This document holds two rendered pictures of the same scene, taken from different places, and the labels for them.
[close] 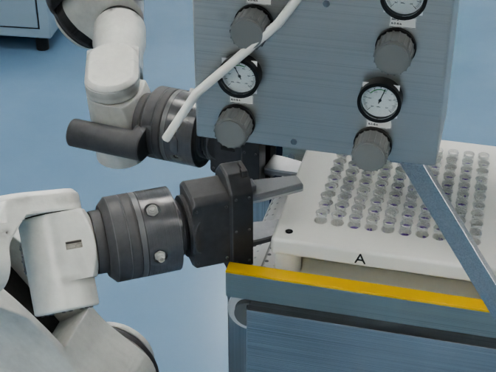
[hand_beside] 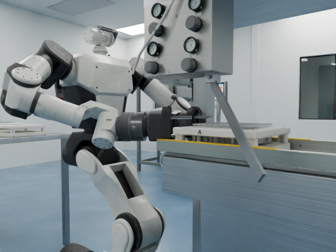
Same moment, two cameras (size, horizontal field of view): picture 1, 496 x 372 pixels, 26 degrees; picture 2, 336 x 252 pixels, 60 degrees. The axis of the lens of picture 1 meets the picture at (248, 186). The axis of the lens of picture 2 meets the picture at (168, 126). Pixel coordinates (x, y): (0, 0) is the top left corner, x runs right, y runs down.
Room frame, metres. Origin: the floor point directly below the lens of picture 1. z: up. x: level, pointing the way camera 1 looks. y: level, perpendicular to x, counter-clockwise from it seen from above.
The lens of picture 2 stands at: (0.15, -0.37, 1.01)
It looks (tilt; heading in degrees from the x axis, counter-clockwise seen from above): 3 degrees down; 26
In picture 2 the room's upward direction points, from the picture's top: straight up
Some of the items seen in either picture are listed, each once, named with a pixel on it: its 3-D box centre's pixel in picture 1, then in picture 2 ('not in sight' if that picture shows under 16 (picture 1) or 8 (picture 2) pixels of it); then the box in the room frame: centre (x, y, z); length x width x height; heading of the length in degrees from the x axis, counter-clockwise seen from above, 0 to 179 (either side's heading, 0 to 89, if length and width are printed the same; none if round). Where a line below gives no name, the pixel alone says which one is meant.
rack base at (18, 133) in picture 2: not in sight; (20, 133); (1.48, 1.41, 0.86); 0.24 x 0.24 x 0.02; 82
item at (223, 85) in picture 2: not in sight; (217, 106); (3.76, 0.71, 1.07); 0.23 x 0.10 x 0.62; 82
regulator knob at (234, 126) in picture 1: (233, 122); (151, 65); (0.83, 0.01, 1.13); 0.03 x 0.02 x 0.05; 76
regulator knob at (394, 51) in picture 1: (394, 46); (193, 21); (0.80, -0.12, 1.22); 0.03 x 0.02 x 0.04; 76
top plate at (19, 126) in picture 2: not in sight; (19, 126); (1.48, 1.41, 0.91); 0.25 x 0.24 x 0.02; 172
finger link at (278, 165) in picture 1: (291, 171); not in sight; (1.07, -0.05, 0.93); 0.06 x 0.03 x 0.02; 68
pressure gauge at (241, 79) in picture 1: (239, 75); (153, 48); (0.84, 0.01, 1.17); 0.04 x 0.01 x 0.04; 76
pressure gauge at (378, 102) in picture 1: (379, 100); (191, 45); (0.81, -0.11, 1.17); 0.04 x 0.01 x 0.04; 76
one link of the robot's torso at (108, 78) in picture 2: not in sight; (92, 89); (1.15, 0.49, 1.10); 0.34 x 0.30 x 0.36; 165
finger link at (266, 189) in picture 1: (272, 184); (181, 116); (0.95, -0.03, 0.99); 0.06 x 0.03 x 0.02; 108
